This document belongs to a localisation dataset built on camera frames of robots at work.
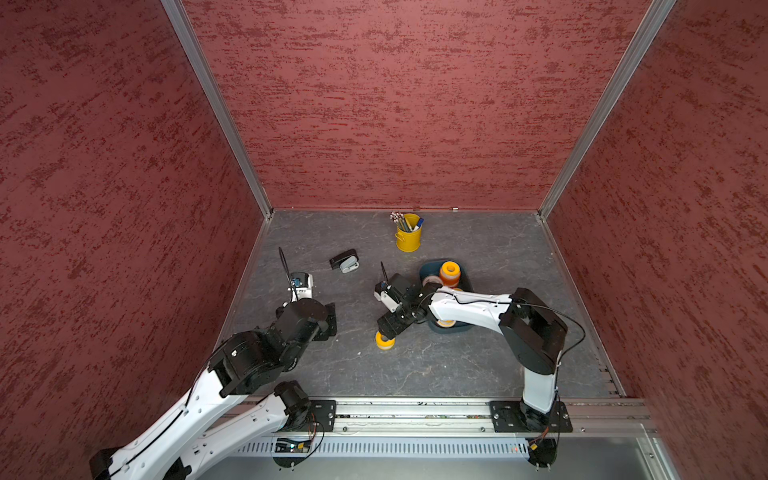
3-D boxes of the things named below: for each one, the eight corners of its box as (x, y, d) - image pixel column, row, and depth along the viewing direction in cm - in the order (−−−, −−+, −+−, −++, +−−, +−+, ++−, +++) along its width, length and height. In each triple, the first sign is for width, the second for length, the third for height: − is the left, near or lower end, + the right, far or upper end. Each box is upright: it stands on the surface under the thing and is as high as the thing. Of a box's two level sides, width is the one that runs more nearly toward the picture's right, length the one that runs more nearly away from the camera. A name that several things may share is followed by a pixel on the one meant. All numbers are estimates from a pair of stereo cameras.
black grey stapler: (335, 277, 103) (333, 271, 100) (330, 264, 106) (328, 258, 103) (362, 267, 105) (361, 261, 102) (355, 254, 109) (354, 248, 106)
